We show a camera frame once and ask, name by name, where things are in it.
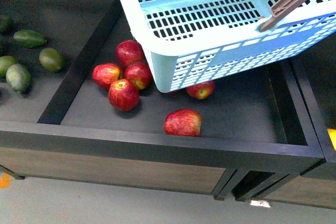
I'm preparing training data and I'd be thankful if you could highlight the red apple right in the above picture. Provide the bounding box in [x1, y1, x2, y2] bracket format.
[186, 80, 215, 100]

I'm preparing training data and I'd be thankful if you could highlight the light blue plastic basket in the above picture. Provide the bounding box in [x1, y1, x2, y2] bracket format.
[120, 0, 335, 93]

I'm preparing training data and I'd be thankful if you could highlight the red apple left yellow top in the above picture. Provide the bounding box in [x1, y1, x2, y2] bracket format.
[108, 79, 140, 112]

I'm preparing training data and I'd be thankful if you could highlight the green mango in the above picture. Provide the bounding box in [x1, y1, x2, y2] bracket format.
[13, 30, 47, 48]

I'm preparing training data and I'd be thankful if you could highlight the red apple far left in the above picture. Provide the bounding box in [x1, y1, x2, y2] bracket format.
[92, 63, 124, 90]

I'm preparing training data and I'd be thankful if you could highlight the green fruit at edge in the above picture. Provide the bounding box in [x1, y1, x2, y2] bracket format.
[0, 56, 19, 78]

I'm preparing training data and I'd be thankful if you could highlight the red apple upper left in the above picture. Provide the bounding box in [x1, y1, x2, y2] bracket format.
[115, 40, 145, 67]

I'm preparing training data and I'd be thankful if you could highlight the yellow mango at edge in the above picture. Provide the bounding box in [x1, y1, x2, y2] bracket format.
[327, 129, 336, 150]

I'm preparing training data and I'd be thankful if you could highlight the white floor label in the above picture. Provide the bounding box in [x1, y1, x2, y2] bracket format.
[249, 199, 271, 208]

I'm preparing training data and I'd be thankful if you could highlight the red apple front lying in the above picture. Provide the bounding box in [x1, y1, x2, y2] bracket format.
[164, 109, 202, 137]

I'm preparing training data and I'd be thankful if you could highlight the dark wooden produce stand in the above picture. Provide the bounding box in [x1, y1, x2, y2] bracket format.
[1, 0, 324, 199]

